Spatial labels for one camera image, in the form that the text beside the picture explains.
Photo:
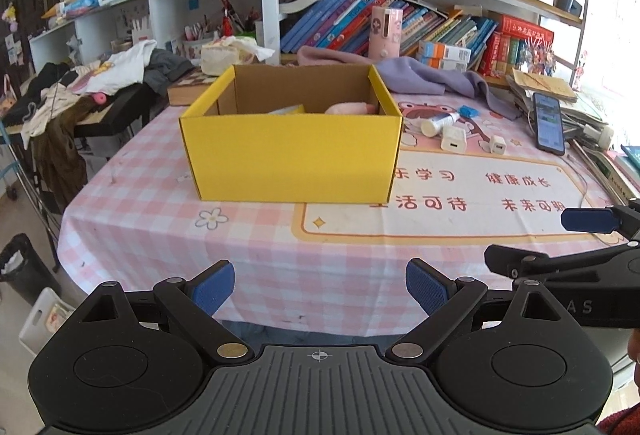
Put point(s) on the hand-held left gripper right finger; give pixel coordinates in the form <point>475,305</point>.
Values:
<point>427,287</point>

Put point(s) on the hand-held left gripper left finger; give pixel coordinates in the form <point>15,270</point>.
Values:
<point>215,287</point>

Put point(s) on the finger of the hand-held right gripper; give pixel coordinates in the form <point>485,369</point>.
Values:
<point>587,220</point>
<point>550,265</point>

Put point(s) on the small white charger plug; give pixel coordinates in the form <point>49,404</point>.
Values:
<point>497,145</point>

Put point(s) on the yellow cardboard box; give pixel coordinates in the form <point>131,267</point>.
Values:
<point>290,160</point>

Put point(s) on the large white charger plug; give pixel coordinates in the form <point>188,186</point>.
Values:
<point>453,139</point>

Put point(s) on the small blue eraser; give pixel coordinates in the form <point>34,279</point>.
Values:
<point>468,111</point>

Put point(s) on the small white bottle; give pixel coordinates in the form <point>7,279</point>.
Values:
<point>439,123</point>

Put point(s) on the pink pig plush toy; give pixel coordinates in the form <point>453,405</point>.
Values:
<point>350,108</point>

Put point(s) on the person's right forearm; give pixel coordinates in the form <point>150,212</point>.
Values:
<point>631,410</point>

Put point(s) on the stack of workbooks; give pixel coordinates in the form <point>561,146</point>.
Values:
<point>600,165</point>

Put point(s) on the teal children's book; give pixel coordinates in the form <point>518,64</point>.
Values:
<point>632,160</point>

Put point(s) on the white plug adapter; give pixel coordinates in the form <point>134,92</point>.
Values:
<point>592,134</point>

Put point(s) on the blue denim trousers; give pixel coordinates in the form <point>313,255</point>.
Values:
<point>300,333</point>

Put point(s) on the black smartphone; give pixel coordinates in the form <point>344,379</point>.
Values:
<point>548,124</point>

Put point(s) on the pile of loose papers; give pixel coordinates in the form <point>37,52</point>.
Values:
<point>585,112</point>

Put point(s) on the pink checked printed tablecloth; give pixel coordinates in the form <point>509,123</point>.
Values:
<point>150,195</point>

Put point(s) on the brown paper envelope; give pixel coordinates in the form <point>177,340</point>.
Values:
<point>545,85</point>

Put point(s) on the cartoon sticker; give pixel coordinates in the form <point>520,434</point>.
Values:
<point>581,67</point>

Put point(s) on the colourful figure standee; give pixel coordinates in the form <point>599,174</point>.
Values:
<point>536,57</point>

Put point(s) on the white plastic basket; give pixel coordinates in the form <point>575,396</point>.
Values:
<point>42,320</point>

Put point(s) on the set of red books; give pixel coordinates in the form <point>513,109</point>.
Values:
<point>495,55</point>

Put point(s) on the black trash bin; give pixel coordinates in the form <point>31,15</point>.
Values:
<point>25,270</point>

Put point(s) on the brown wooden board box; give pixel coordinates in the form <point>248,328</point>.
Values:
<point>190,90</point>

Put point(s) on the black side table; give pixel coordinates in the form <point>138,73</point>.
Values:
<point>120,111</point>

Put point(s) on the large red book box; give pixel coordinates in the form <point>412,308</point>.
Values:
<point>525,27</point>

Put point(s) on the orange and white carton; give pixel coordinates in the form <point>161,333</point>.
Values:
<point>445,49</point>
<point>442,64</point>

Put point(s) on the purple cloth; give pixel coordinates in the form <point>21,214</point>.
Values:
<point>415,72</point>

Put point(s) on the cream tissue pack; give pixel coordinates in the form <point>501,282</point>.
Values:
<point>230,57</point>

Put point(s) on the pile of clothes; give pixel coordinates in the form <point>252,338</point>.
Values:
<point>125,65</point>

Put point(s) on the pink cylindrical device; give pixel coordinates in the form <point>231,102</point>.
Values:
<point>385,35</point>

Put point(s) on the white side shelf unit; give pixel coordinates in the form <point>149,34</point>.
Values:
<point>160,15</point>

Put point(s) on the row of blue children's books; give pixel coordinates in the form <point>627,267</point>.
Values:
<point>330,22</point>

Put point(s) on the blue tissue packet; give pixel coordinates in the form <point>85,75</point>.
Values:
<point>80,4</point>

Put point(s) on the dark door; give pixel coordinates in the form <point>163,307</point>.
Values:
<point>30,5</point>

